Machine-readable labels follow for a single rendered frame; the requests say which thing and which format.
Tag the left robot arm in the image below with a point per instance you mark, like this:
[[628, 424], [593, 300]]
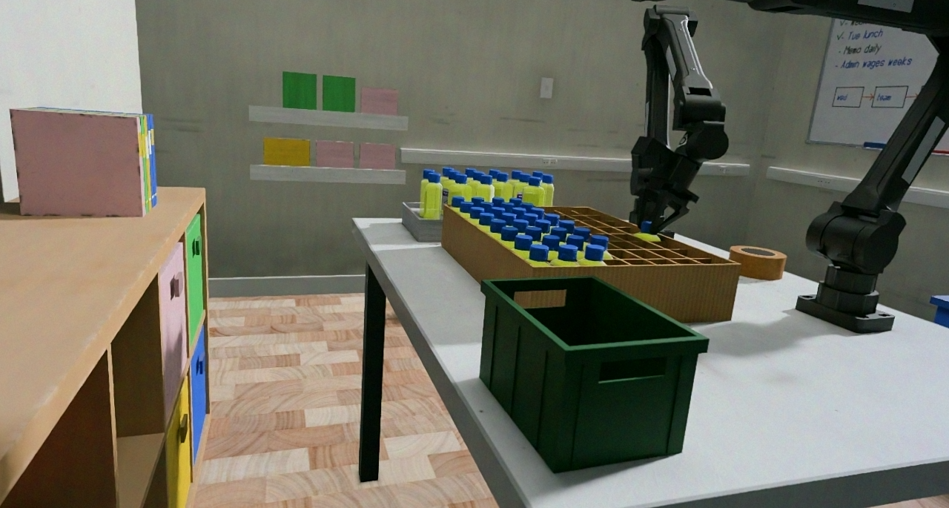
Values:
[[863, 230]]

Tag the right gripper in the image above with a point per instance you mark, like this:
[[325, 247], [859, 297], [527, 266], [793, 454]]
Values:
[[665, 193]]

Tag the brown cardboard carton with grid dividers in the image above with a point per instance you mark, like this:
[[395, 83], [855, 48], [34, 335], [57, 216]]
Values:
[[703, 289]]

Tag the dark green plastic crate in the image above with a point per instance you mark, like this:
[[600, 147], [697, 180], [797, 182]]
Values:
[[532, 362]]

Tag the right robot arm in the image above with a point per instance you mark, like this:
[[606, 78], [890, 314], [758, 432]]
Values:
[[670, 53]]

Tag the brown roll of packing tape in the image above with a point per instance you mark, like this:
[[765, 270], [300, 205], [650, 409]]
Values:
[[758, 263]]

